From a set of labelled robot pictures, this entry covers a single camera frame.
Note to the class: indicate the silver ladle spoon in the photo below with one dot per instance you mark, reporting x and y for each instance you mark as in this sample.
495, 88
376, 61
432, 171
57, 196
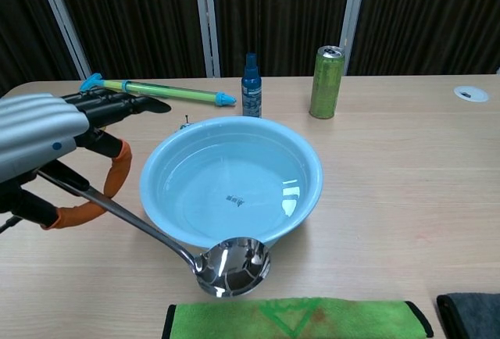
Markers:
230, 266

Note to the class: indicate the dark grey folded cloth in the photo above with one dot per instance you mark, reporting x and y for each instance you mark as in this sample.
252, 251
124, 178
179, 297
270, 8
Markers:
470, 315

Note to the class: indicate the dark blue spray bottle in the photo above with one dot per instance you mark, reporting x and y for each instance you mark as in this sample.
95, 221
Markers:
251, 89

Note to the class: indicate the light blue bowl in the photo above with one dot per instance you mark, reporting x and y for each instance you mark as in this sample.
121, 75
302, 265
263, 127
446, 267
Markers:
232, 180

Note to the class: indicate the green yellow water pump toy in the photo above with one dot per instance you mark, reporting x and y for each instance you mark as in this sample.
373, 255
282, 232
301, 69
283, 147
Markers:
156, 90

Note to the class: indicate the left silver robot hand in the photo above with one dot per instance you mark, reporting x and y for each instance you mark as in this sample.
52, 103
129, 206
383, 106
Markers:
51, 147

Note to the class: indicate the green drink can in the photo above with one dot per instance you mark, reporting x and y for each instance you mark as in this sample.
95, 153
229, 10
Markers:
327, 83

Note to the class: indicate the grey partition frame post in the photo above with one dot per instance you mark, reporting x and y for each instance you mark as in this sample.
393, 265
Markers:
207, 20
353, 7
64, 18

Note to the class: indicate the green microfiber cloth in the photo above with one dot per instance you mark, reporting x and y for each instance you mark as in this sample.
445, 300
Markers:
297, 317

